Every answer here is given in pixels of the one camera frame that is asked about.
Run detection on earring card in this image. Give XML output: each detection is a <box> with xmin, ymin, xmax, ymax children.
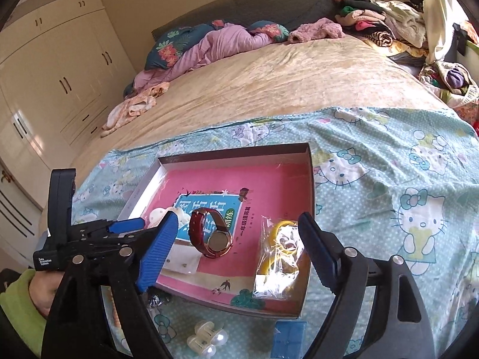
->
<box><xmin>163</xmin><ymin>243</ymin><xmax>203</xmax><ymax>275</ymax></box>

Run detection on blue plastic case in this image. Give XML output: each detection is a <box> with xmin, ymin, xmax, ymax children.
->
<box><xmin>270</xmin><ymin>320</ymin><xmax>307</xmax><ymax>359</ymax></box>

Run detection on yellow ring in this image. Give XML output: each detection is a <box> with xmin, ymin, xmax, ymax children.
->
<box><xmin>251</xmin><ymin>214</ymin><xmax>312</xmax><ymax>300</ymax></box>

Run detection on left hand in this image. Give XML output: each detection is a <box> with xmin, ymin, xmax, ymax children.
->
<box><xmin>28</xmin><ymin>271</ymin><xmax>63</xmax><ymax>318</ymax></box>

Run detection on orange spiral hair clip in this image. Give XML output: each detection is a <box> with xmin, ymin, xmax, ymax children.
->
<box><xmin>101</xmin><ymin>286</ymin><xmax>131</xmax><ymax>357</ymax></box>

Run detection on white pearl hair clip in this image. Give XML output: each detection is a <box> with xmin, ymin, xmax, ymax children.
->
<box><xmin>187</xmin><ymin>321</ymin><xmax>229</xmax><ymax>358</ymax></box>

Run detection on cream hair claw clip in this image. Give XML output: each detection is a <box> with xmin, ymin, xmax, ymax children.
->
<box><xmin>147</xmin><ymin>207</ymin><xmax>191</xmax><ymax>231</ymax></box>

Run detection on Hello Kitty blue sheet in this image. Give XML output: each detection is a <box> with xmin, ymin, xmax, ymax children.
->
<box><xmin>72</xmin><ymin>108</ymin><xmax>478</xmax><ymax>354</ymax></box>

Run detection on shallow cardboard box tray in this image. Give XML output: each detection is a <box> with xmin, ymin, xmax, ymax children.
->
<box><xmin>115</xmin><ymin>142</ymin><xmax>316</xmax><ymax>320</ymax></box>

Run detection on peach white garment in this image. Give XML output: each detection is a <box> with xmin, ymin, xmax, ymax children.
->
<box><xmin>101</xmin><ymin>82</ymin><xmax>170</xmax><ymax>138</ymax></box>

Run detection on cream built-in wardrobe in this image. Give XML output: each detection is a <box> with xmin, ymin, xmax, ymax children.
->
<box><xmin>1</xmin><ymin>0</ymin><xmax>135</xmax><ymax>267</ymax></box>

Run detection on pink Chinese workbook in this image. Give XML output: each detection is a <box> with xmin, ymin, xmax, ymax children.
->
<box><xmin>140</xmin><ymin>162</ymin><xmax>313</xmax><ymax>317</ymax></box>

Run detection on dark floral pillow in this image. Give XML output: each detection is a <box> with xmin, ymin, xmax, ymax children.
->
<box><xmin>144</xmin><ymin>19</ymin><xmax>227</xmax><ymax>71</ymax></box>

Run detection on bag with purple clothing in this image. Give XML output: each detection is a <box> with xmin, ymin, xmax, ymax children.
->
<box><xmin>418</xmin><ymin>61</ymin><xmax>478</xmax><ymax>109</ymax></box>

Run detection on pink purple duvet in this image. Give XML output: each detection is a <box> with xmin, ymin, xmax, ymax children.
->
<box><xmin>132</xmin><ymin>24</ymin><xmax>274</xmax><ymax>93</ymax></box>

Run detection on beige bed cover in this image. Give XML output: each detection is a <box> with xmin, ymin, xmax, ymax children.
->
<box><xmin>72</xmin><ymin>36</ymin><xmax>447</xmax><ymax>183</ymax></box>

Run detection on pile of clothes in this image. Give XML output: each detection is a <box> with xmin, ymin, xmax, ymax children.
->
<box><xmin>334</xmin><ymin>0</ymin><xmax>429</xmax><ymax>58</ymax></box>

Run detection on pink fuzzy garment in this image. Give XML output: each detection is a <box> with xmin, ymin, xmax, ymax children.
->
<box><xmin>287</xmin><ymin>18</ymin><xmax>345</xmax><ymax>44</ymax></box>

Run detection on cream curtain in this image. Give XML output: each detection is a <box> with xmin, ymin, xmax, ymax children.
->
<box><xmin>423</xmin><ymin>0</ymin><xmax>469</xmax><ymax>64</ymax></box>

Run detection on dark grey padded headboard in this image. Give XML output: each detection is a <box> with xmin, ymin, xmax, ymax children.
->
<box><xmin>152</xmin><ymin>0</ymin><xmax>337</xmax><ymax>41</ymax></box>

